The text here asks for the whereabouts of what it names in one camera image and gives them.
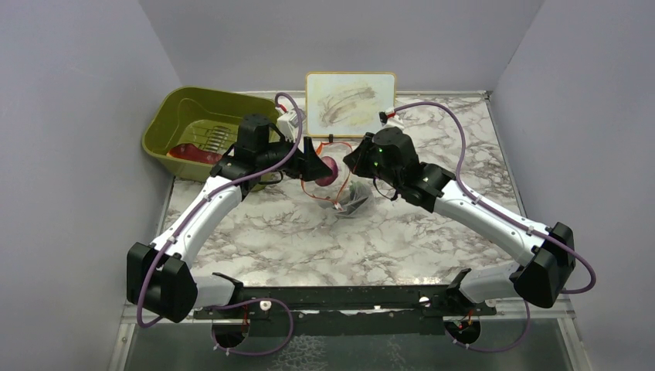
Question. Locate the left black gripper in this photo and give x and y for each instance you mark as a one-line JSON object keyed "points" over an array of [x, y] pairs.
{"points": [[307, 164]]}

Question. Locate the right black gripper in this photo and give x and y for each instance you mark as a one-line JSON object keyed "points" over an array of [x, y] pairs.
{"points": [[357, 160]]}

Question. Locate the clear zip bag orange zipper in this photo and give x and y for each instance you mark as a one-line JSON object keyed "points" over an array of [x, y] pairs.
{"points": [[329, 193]]}

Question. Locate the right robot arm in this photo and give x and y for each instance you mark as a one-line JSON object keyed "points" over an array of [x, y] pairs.
{"points": [[540, 268]]}

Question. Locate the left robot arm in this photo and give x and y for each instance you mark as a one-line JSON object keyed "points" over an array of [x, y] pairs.
{"points": [[159, 277]]}

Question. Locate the framed painting on stand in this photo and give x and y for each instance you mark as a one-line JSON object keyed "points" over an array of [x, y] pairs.
{"points": [[347, 104]]}

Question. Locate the olive green plastic bin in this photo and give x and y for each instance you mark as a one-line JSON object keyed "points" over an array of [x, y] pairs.
{"points": [[206, 118]]}

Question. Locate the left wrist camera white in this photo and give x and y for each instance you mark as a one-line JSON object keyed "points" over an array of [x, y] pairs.
{"points": [[288, 123]]}

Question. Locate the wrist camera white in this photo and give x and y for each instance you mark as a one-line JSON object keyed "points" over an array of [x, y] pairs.
{"points": [[288, 123], [388, 119]]}

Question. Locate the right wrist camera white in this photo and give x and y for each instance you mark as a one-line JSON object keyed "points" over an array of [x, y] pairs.
{"points": [[388, 119]]}

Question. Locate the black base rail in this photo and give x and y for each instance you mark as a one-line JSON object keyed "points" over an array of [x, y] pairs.
{"points": [[340, 310]]}

